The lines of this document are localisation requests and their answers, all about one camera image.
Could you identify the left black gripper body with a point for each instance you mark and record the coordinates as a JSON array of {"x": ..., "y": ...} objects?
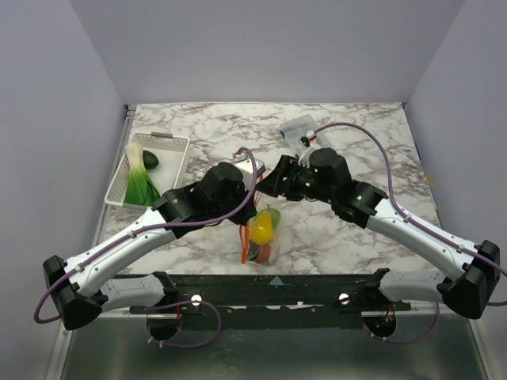
[{"x": 239, "y": 199}]

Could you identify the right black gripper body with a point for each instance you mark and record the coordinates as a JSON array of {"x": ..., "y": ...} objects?
[{"x": 283, "y": 179}]

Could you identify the yellow toy pear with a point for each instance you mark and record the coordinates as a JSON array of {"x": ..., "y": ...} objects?
[{"x": 261, "y": 228}]

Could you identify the green toy lime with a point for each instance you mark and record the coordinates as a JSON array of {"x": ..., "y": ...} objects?
[{"x": 275, "y": 216}]

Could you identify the clear bag with orange zipper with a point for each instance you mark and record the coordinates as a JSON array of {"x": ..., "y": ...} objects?
[{"x": 244, "y": 234}]

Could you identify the dark red toy plum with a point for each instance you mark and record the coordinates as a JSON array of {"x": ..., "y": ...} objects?
[{"x": 254, "y": 251}]

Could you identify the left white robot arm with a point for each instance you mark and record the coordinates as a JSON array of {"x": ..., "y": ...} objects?
[{"x": 84, "y": 286}]

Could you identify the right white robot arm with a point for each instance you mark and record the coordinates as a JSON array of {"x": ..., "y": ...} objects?
[{"x": 466, "y": 273}]

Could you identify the clear plastic parts box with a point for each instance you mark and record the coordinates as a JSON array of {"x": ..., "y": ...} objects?
[{"x": 292, "y": 130}]

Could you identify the white plastic basket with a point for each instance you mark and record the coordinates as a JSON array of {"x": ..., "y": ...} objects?
[{"x": 172, "y": 153}]

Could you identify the dark green toy avocado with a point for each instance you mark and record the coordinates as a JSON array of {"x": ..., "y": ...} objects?
[{"x": 150, "y": 160}]

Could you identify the toy bok choy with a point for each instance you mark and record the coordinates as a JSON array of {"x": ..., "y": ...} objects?
[{"x": 140, "y": 189}]

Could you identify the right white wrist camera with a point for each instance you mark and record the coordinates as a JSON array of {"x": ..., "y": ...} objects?
[{"x": 308, "y": 146}]

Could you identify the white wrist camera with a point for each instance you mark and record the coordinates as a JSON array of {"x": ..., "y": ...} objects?
[
  {"x": 308, "y": 146},
  {"x": 246, "y": 167}
]

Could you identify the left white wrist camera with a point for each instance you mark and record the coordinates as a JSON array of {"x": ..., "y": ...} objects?
[{"x": 246, "y": 167}]

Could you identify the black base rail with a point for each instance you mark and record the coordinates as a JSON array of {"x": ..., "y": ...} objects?
[{"x": 272, "y": 301}]

